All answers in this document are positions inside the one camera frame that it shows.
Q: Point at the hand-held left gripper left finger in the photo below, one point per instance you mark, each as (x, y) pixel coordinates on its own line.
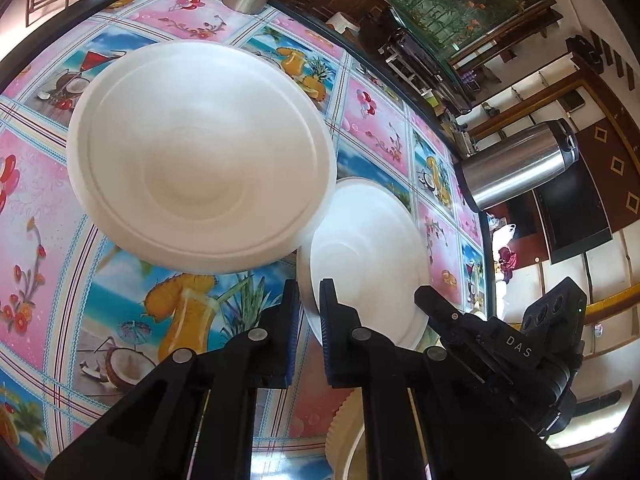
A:
(293, 332)

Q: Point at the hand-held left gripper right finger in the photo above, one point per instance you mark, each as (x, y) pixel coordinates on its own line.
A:
(327, 342)

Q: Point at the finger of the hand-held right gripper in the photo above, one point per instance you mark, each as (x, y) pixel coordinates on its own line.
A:
(445, 317)

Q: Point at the small white plate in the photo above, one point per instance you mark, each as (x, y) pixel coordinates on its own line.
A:
(370, 265)

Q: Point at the cream plastic colander bowl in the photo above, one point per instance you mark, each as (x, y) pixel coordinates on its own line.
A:
(345, 435)

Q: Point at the large white plate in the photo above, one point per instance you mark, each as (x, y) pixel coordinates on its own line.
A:
(200, 160)

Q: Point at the dark red cloth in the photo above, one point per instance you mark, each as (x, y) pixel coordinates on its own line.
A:
(509, 260)

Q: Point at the yellow wooden beam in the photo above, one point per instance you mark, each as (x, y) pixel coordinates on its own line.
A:
(612, 305)

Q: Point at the white plastic bag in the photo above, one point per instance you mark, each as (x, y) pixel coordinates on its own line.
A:
(504, 236)

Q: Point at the black flat television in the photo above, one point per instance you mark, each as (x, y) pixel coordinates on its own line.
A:
(575, 220)

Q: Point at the steel thermos jug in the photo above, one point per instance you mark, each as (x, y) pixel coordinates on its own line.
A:
(515, 167)

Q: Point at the green-topped game table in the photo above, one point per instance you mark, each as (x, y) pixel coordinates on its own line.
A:
(415, 55)

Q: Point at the printed fruit tablecloth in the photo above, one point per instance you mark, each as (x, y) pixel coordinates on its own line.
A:
(45, 220)

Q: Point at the white plastic stool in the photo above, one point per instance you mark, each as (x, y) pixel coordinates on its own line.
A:
(342, 22)

